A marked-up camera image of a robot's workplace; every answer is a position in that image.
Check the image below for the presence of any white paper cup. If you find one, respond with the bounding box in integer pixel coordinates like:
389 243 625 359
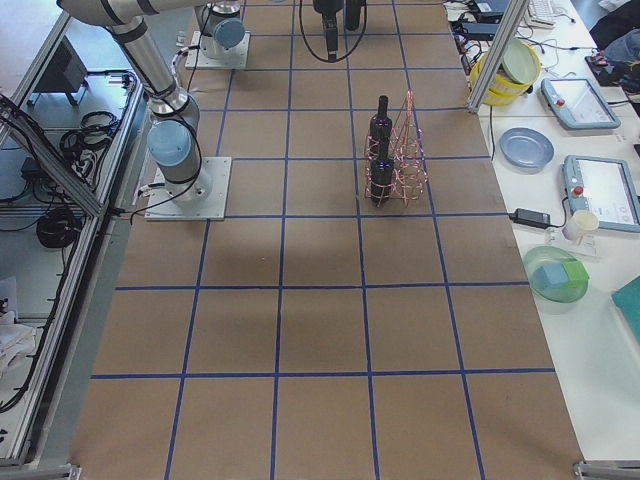
562 210 599 242

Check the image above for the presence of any blue plate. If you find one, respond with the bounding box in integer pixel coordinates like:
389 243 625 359
499 127 555 171

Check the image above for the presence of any teach pendant tablet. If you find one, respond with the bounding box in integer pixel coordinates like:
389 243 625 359
540 78 621 130
562 155 639 233

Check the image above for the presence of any dark bottle in basket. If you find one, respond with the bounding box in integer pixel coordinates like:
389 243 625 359
370 138 394 206
368 95 393 158

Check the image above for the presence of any black power adapter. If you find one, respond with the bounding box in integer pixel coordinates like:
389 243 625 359
508 208 551 230

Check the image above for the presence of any aluminium frame post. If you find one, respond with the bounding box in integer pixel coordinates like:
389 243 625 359
467 0 528 114

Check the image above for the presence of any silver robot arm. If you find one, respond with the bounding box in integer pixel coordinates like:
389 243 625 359
198 1 362 64
57 1 232 221

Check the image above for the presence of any black braided cable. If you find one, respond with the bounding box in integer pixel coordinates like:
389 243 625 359
298 0 369 64

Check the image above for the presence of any copper wire wine basket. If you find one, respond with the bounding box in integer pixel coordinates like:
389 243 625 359
365 91 427 206

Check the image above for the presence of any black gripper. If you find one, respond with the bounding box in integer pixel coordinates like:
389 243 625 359
313 0 344 61

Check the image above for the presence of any light green plate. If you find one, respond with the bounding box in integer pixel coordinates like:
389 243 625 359
502 38 538 84

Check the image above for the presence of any yellow round containers stack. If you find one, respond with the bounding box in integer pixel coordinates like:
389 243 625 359
483 42 541 106

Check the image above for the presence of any green bowl with blocks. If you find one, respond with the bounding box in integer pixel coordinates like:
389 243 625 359
523 246 589 303

